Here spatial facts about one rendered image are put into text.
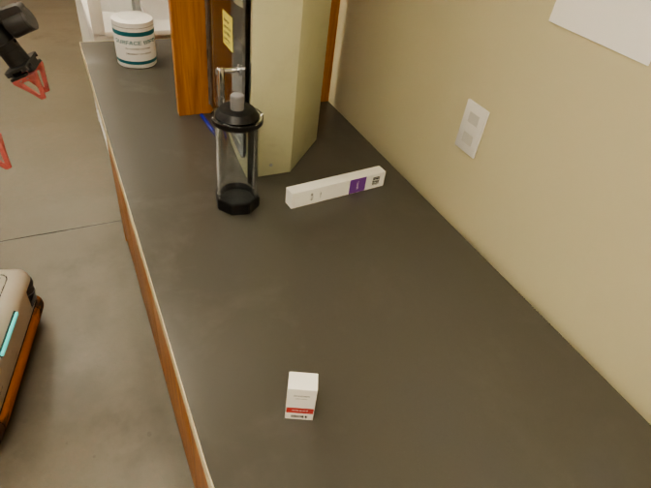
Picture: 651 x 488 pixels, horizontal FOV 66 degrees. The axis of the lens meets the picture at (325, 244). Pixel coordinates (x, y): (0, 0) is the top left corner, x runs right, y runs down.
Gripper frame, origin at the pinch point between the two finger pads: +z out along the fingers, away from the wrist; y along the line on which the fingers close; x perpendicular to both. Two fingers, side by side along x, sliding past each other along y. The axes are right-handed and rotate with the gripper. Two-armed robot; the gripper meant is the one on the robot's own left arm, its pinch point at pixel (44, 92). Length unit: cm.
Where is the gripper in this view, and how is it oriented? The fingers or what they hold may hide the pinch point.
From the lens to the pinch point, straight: 164.8
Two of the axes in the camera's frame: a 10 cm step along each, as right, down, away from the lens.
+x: -9.3, 3.6, 0.9
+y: -1.8, -6.5, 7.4
